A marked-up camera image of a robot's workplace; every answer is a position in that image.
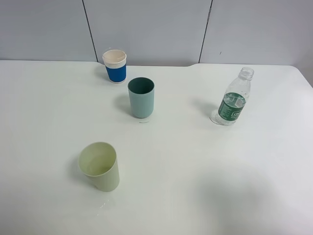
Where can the blue white paper cup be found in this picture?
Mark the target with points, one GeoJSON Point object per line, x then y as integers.
{"type": "Point", "coordinates": [115, 62]}

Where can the light green plastic cup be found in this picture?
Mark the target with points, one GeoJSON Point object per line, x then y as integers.
{"type": "Point", "coordinates": [98, 162]}

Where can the teal plastic cup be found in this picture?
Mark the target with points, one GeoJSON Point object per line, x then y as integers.
{"type": "Point", "coordinates": [141, 94]}

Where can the clear green-label water bottle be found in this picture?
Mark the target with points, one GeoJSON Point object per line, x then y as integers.
{"type": "Point", "coordinates": [234, 99]}

